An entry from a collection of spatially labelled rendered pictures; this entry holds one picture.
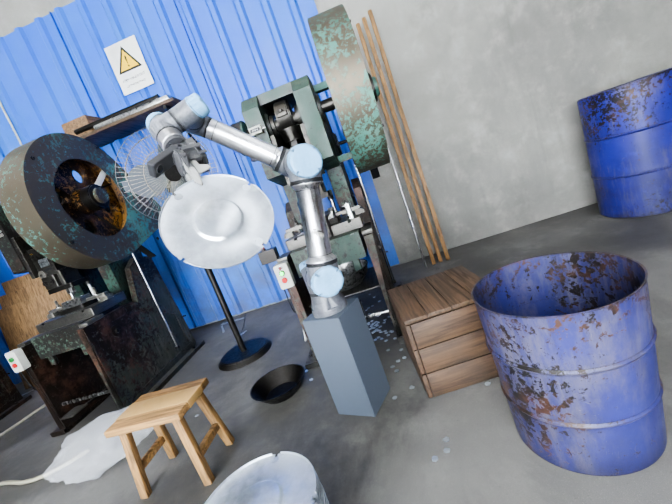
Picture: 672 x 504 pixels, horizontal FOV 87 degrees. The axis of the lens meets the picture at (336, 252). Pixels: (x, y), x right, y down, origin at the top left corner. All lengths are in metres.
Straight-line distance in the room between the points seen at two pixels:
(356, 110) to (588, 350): 1.26
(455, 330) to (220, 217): 0.96
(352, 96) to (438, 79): 1.73
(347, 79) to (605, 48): 2.55
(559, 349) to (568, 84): 2.90
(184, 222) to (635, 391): 1.18
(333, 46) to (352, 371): 1.38
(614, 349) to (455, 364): 0.64
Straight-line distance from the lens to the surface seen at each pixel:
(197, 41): 3.63
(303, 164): 1.22
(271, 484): 0.99
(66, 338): 2.82
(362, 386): 1.51
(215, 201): 1.02
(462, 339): 1.50
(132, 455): 1.82
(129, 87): 3.85
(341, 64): 1.75
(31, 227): 2.46
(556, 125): 3.62
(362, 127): 1.75
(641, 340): 1.12
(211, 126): 1.38
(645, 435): 1.26
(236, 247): 0.94
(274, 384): 2.10
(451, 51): 3.44
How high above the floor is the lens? 0.94
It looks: 11 degrees down
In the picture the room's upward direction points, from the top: 20 degrees counter-clockwise
